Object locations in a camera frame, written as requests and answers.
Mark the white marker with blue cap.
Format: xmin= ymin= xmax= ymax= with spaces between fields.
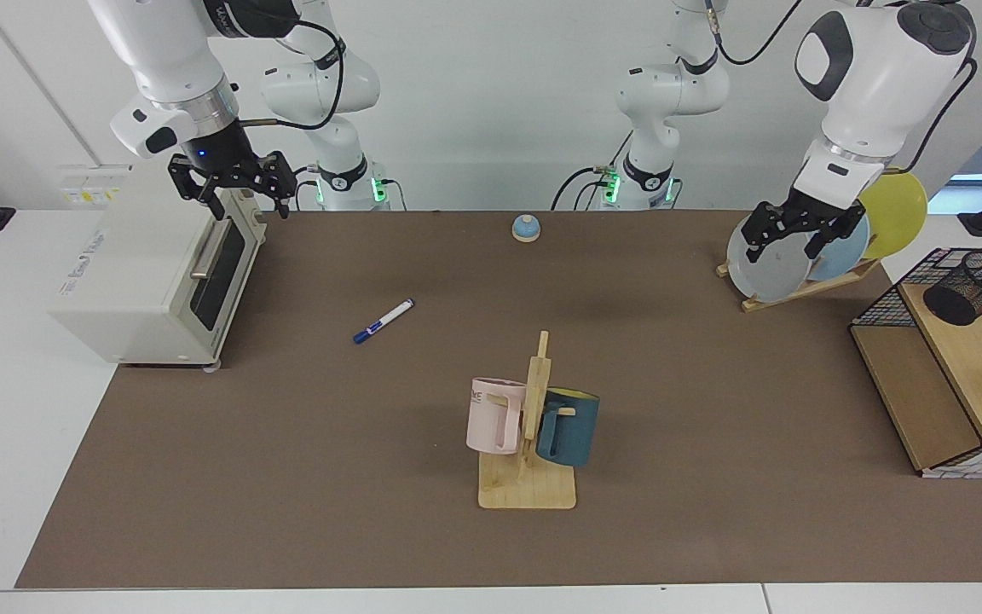
xmin=353 ymin=298 xmax=416 ymax=345

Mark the black mesh pen holder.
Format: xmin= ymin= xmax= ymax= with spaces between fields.
xmin=922 ymin=250 xmax=982 ymax=327

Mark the light blue plate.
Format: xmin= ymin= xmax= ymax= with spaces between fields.
xmin=805 ymin=213 xmax=872 ymax=283

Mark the grey plate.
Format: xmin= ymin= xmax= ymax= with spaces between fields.
xmin=727 ymin=213 xmax=814 ymax=303

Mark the wooden plate rack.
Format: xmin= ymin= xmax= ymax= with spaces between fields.
xmin=717 ymin=256 xmax=882 ymax=313

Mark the yellow plate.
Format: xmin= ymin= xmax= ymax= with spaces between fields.
xmin=858 ymin=173 xmax=928 ymax=261

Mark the pale toaster oven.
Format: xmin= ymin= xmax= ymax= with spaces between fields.
xmin=48 ymin=162 xmax=269 ymax=369

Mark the teal cup with yellow inside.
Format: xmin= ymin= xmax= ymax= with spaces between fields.
xmin=535 ymin=388 xmax=601 ymax=468

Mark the brown table cloth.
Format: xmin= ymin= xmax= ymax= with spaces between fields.
xmin=15 ymin=209 xmax=982 ymax=589

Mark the pink cup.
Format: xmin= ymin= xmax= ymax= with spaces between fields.
xmin=466 ymin=377 xmax=528 ymax=456

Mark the wooden cup stand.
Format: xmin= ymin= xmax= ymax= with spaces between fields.
xmin=478 ymin=331 xmax=578 ymax=511

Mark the white wall socket strip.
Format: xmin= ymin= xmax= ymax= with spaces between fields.
xmin=59 ymin=165 xmax=132 ymax=208

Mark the black base cable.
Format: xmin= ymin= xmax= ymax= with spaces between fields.
xmin=551 ymin=165 xmax=621 ymax=211

